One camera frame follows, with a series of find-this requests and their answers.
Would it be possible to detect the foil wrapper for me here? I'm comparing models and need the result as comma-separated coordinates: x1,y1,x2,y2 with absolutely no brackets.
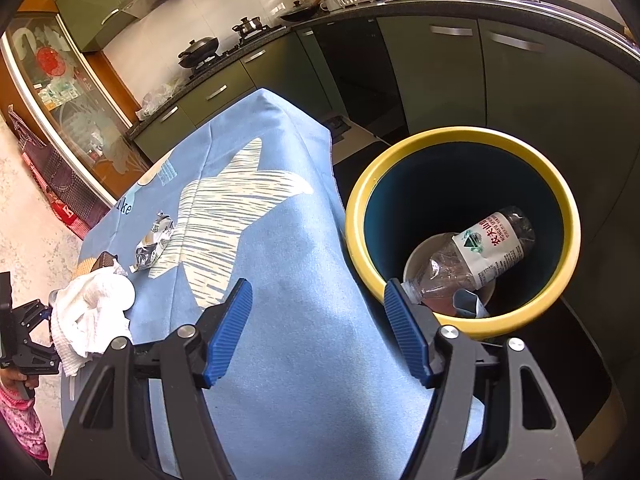
131,211,177,273

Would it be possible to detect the gas stove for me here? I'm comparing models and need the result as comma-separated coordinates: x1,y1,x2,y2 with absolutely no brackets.
187,22,286,78

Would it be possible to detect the clear plastic bottle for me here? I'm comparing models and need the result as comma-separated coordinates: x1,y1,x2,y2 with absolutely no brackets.
402,205,536,306

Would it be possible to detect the blue tablecloth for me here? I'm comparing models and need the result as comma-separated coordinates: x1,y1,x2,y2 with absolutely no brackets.
60,87,488,480

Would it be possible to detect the green drawer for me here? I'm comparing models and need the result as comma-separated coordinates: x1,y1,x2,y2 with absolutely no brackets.
191,60,257,111

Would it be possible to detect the yellow rim trash bin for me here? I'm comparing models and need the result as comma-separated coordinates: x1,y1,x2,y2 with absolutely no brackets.
345,127,582,338

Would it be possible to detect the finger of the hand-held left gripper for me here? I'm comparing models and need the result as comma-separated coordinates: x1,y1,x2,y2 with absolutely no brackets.
15,299,53,331

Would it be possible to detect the black frying pan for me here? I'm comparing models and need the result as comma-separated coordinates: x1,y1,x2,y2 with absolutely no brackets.
279,4,321,23

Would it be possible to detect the person's left forearm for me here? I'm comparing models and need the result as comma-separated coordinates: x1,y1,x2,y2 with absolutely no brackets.
0,387,50,463

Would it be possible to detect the clear plastic bag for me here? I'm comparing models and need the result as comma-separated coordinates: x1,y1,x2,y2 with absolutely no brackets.
137,82,176,117

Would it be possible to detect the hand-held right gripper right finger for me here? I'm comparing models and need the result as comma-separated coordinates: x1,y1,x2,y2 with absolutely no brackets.
384,278,583,480

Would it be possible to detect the red checked apron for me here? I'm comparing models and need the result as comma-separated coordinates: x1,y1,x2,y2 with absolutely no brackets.
30,160,96,241

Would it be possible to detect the red checkered apron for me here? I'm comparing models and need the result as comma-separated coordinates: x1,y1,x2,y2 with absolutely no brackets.
7,105,96,221

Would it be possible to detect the dark floor mat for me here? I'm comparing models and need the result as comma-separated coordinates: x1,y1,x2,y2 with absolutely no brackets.
322,114,357,143

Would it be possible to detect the dark green counter cabinet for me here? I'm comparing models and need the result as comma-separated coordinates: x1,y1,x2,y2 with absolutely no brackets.
295,15,640,351

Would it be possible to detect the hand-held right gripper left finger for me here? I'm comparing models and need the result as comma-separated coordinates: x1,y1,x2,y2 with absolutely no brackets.
52,277,253,480

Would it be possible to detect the person's left hand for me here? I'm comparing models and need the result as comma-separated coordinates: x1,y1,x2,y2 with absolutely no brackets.
0,366,40,403

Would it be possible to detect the white paper towel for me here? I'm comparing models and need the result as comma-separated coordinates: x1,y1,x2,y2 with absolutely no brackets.
50,266,136,378

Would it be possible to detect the green upper cabinet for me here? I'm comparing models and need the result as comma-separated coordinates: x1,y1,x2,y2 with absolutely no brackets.
52,0,138,53

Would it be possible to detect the black wok with lid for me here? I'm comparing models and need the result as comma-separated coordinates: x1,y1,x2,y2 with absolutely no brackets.
177,36,221,70

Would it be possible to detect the green stove base cabinet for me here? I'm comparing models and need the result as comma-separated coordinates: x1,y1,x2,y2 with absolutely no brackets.
132,32,351,163

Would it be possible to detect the glass sliding door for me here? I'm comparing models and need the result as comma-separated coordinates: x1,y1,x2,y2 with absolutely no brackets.
0,15,146,208

